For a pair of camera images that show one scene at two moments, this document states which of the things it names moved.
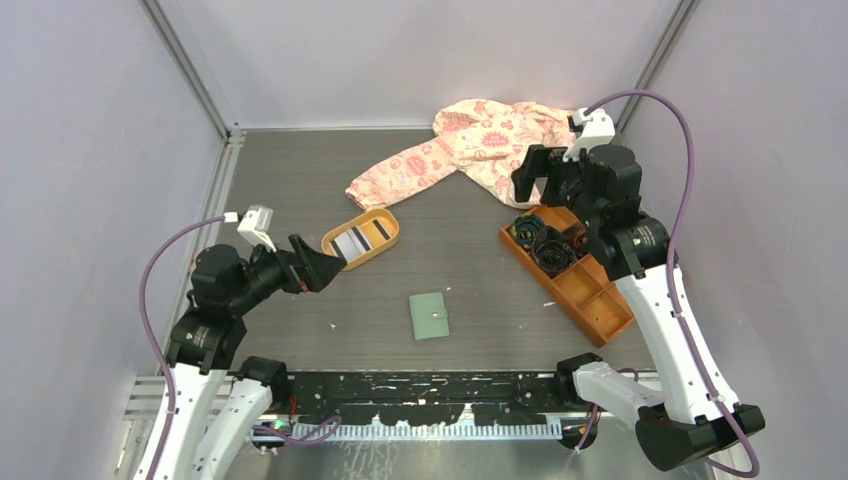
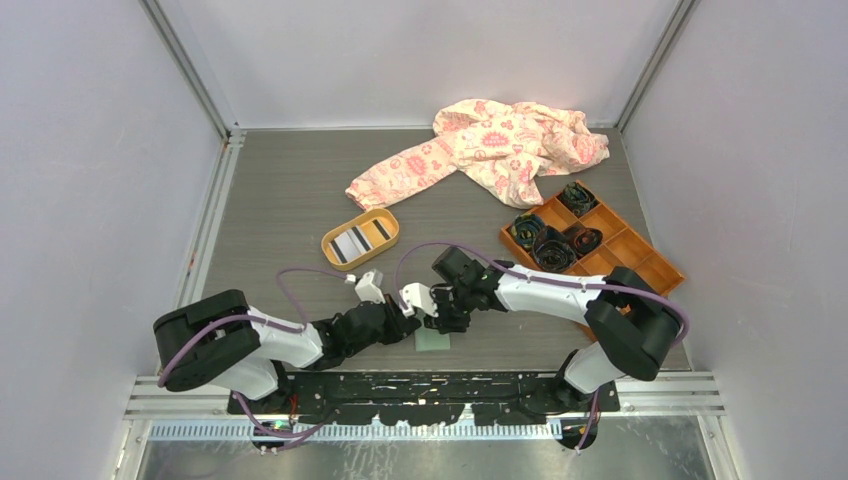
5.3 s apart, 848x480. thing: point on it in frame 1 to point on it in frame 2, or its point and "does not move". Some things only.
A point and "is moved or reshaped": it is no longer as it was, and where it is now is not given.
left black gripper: (296, 278) to (400, 326)
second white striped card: (359, 240) does not move
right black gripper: (523, 178) to (442, 322)
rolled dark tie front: (553, 251) does not move
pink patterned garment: (481, 138) does not move
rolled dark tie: (525, 228) does not move
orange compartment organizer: (551, 241) does not move
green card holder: (428, 315) is moved or reshaped
